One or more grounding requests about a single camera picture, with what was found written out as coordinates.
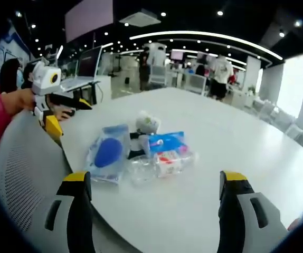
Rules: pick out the white green bag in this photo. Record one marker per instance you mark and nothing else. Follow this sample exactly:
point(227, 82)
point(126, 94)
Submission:
point(147, 121)

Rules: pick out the white red tissue packet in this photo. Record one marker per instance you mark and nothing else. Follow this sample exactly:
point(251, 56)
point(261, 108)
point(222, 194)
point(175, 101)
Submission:
point(171, 162)

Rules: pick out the person's left hand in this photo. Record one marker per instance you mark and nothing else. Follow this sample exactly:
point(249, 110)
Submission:
point(18, 101)

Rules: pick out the white office chair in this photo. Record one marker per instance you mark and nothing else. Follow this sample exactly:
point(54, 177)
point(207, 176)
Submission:
point(157, 75)
point(197, 83)

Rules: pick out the blue item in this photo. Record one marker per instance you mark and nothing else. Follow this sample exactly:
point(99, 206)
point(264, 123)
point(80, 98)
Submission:
point(108, 153)

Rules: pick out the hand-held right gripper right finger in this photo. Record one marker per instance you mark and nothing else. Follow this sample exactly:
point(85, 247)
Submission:
point(236, 218)

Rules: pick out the row of white chairs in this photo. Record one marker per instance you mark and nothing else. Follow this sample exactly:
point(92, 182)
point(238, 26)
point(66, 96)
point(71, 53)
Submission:
point(283, 118)

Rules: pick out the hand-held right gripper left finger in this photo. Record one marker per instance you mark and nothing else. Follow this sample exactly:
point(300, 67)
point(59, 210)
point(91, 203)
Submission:
point(76, 218)

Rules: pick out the clear plastic packaging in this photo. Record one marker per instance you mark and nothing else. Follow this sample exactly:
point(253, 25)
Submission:
point(141, 170)

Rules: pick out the person's right hand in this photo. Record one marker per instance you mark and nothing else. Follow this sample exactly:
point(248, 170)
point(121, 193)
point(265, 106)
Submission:
point(294, 224)

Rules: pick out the pink hanging screen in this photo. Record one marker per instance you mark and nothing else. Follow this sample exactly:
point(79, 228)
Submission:
point(88, 18)

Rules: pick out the grey mesh chair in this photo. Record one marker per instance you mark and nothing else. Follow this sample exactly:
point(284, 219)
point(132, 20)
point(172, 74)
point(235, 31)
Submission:
point(27, 168)

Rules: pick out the black and grey item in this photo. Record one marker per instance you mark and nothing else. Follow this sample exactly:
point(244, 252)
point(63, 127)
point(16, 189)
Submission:
point(138, 143)

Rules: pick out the ceiling air vent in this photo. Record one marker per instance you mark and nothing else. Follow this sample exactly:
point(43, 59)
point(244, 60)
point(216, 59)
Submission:
point(138, 17)

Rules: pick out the blue packet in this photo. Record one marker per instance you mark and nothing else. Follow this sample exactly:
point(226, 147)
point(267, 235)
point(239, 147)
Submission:
point(167, 141)

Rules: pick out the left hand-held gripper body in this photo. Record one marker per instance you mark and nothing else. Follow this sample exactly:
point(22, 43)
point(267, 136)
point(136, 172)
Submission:
point(44, 81)

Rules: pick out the white table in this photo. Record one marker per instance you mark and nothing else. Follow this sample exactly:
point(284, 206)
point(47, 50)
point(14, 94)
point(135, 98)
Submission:
point(220, 147)

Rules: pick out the laptop desk stand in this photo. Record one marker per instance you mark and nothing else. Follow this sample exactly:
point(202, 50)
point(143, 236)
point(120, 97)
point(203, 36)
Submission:
point(88, 92)

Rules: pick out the open silver laptop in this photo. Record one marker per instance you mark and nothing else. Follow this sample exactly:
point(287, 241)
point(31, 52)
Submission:
point(86, 68)

